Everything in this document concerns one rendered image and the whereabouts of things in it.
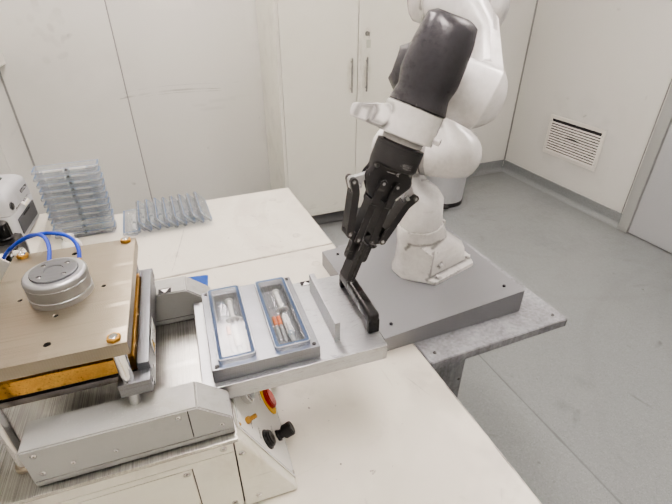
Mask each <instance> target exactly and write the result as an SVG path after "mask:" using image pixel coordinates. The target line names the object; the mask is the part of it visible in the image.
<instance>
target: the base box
mask: <svg viewBox="0 0 672 504"><path fill-rule="evenodd" d="M236 429H237V435H238V440H239V441H238V442H236V443H232V444H229V445H225V446H222V447H218V448H215V449H211V450H208V451H204V452H201V453H198V454H194V455H191V456H187V457H184V458H180V459H177V460H173V461H170V462H166V463H163V464H159V465H156V466H152V467H149V468H146V469H142V470H139V471H135V472H132V473H128V474H125V475H121V476H118V477H114V478H111V479H107V480H104V481H100V482H97V483H94V484H90V485H87V486H83V487H80V488H76V489H73V490H69V491H66V492H62V493H59V494H55V495H52V496H48V497H45V498H42V499H38V500H35V501H31V502H28V503H24V504H252V503H255V502H258V501H261V500H264V499H267V498H270V497H273V496H277V495H280V494H283V493H286V492H289V491H292V490H295V489H297V485H296V481H295V478H294V477H293V476H292V475H291V474H290V473H289V472H287V471H286V470H285V469H284V468H283V467H282V466H281V465H279V464H278V463H277V462H276V461H275V460H274V459H273V458H271V457H270V456H269V455H268V454H267V453H266V452H265V451H264V450H262V449H261V448H260V447H259V446H258V445H257V444H256V443H254V442H253V441H252V440H251V439H250V438H249V437H248V436H246V435H245V434H244V433H243V432H242V431H241V430H240V429H238V428H237V425H236Z"/></svg>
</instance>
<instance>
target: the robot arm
mask: <svg viewBox="0 0 672 504"><path fill-rule="evenodd" d="M407 7H408V13H409V15H410V17H411V19H412V21H414V22H417V23H420V25H419V27H418V29H417V31H416V32H415V34H414V36H413V38H412V41H411V42H409V43H406V44H403V45H401V46H400V48H399V52H398V55H397V58H396V61H395V63H394V66H393V69H392V72H391V73H390V75H389V77H388V79H389V82H390V84H391V86H392V88H393V91H392V93H391V94H390V96H389V97H388V98H387V100H386V102H385V103H378V102H374V103H368V102H355V103H352V106H351V109H350V115H351V116H353V117H355V118H358V119H360V120H362V121H364V122H367V123H369V124H372V125H374V126H377V127H378V128H380V129H379V130H378V132H377V134H376V135H375V137H374V138H373V141H372V147H371V148H372V152H371V155H370V159H369V162H368V164H367V165H366V166H365V167H364V168H363V170H362V172H361V173H358V174H355V175H352V174H347V175H346V176H345V180H346V184H347V194H346V201H345V208H344V215H343V223H342V231H343V233H344V234H345V235H346V236H347V237H348V238H349V241H348V244H347V247H346V249H345V252H344V256H345V257H346V259H345V261H344V264H343V266H342V269H341V271H340V273H341V274H342V276H343V277H344V279H345V280H346V281H350V282H354V281H355V278H356V276H357V273H358V271H359V269H360V266H361V264H362V262H365V261H366V260H367V258H368V256H369V253H370V251H371V249H374V248H376V247H377V245H376V244H380V245H384V244H385V243H386V242H387V240H388V239H389V237H390V236H391V234H392V233H393V231H394V230H395V229H396V227H397V233H396V234H397V243H396V250H395V256H394V258H393V260H392V270H393V271H394V272H395V273H396V274H397V275H398V276H399V277H401V278H403V279H407V280H410V281H414V282H422V283H427V284H431V285H437V284H439V283H441V282H443V281H445V280H447V279H449V278H450V277H452V276H454V275H456V274H458V273H460V272H462V271H464V270H465V269H467V268H469V267H471V266H473V261H472V259H471V257H470V254H468V253H467V252H466V251H464V245H463V243H462V241H461V240H460V239H459V238H458V237H456V236H455V235H454V234H452V233H450V232H449V231H447V230H446V228H445V223H446V220H444V219H443V204H444V197H443V195H442V193H441V191H440V190H439V189H438V187H437V186H436V185H434V184H433V183H432V182H430V181H429V180H428V179H427V178H426V176H432V177H440V178H447V179H450V178H465V177H468V176H470V175H471V174H473V172H474V171H475V170H476V169H477V168H478V166H479V164H480V161H481V158H482V147H481V144H480V142H479V140H478V138H477V136H476V135H475V134H474V133H473V132H472V131H471V129H474V128H477V127H481V126H484V125H486V124H488V123H489V122H491V121H493V120H495V118H496V117H497V115H498V113H499V112H500V110H501V108H502V106H503V103H504V101H505V98H506V96H507V89H508V81H507V77H506V73H505V70H504V66H503V58H502V48H501V37H500V26H501V24H502V23H503V21H504V20H505V18H506V16H507V14H508V11H509V9H510V0H407ZM363 181H364V185H365V189H366V191H365V193H364V196H363V198H364V199H363V202H362V205H361V207H360V210H359V212H358V215H357V210H358V203H359V196H360V189H359V188H362V183H363ZM397 198H398V201H397V202H396V203H395V205H394V202H395V200H396V199H397ZM393 205H394V206H393ZM392 207H393V208H392ZM390 209H391V211H390V212H389V210H390ZM388 212H389V214H388ZM356 216H357V217H356ZM363 236H364V237H363ZM363 239H364V240H363Z"/></svg>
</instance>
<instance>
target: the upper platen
mask: <svg viewBox="0 0 672 504"><path fill-rule="evenodd" d="M140 288H141V278H140V275H139V273H138V274H136V286H135V300H134V314H133V328H132V341H131V353H130V354H127V356H128V359H129V362H130V365H131V368H132V371H133V372H134V371H138V368H137V365H136V359H137V342H138V324H139V306H140ZM118 376H119V373H118V371H117V368H116V365H115V362H114V360H113V358H108V359H104V360H99V361H94V362H90V363H85V364H81V365H76V366H72V367H67V368H62V369H58V370H53V371H49V372H44V373H39V374H35V375H30V376H26V377H21V378H17V379H12V380H7V381H3V382H0V407H1V408H2V409H5V408H9V407H13V406H17V405H22V404H26V403H30V402H35V401H39V400H43V399H47V398H52V397H56V396H60V395H65V394H69V393H73V392H77V391H82V390H86V389H90V388H95V387H99V386H103V385H107V384H112V383H116V382H118Z"/></svg>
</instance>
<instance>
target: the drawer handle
mask: <svg viewBox="0 0 672 504"><path fill-rule="evenodd" d="M339 285H340V287H341V288H344V287H346V289H347V291H348V292H349V294H350V296H351V297H352V299H353V300H354V302H355V304H356V305H357V307H358V309H359V310H360V312H361V313H362V315H363V317H364V318H365V320H366V321H367V322H366V330H367V332H368V333H373V332H378V331H379V321H380V319H379V313H378V311H377V310H376V308H375V307H374V305H373V304H372V302H371V301H370V299H369V298H368V296H367V295H366V293H365V292H364V290H363V289H362V287H361V286H360V284H359V283H358V281H357V280H356V278H355V281H354V282H350V281H346V280H345V279H344V277H343V276H342V274H341V273H340V274H339Z"/></svg>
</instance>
